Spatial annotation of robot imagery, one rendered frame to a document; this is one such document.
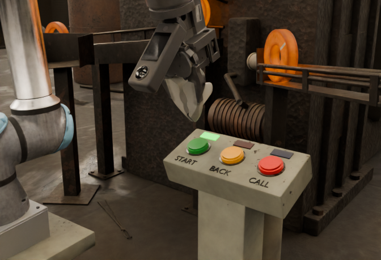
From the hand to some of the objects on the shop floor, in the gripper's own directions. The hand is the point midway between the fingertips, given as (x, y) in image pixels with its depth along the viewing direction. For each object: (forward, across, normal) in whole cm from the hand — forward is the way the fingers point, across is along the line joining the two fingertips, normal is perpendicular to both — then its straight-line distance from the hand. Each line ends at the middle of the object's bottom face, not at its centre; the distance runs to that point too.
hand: (190, 116), depth 75 cm
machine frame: (+103, +60, -89) cm, 149 cm away
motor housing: (+84, +27, -36) cm, 95 cm away
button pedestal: (+63, -8, +21) cm, 67 cm away
